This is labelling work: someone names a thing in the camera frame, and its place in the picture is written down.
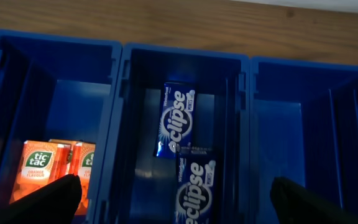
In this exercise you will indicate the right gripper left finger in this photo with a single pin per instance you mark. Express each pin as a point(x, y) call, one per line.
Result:
point(42, 205)

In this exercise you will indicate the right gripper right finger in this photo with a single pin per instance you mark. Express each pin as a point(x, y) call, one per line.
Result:
point(300, 205)

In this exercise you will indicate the orange candy box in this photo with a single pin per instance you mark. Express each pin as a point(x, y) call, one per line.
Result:
point(87, 161)
point(37, 165)
point(64, 141)

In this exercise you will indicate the blue candy pack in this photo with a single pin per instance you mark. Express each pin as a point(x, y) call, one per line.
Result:
point(176, 121)
point(196, 189)

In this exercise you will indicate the blue tray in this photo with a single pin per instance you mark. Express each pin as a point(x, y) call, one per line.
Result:
point(278, 130)

